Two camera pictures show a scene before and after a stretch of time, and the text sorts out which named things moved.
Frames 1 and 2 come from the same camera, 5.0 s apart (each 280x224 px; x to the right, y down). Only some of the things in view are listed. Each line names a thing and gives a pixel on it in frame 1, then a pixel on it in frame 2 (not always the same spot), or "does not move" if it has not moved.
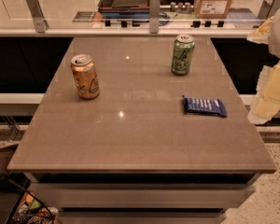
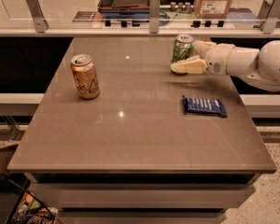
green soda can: [182, 54] does not move
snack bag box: [32, 210] does not move
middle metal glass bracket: [154, 11] does not move
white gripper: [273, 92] -> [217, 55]
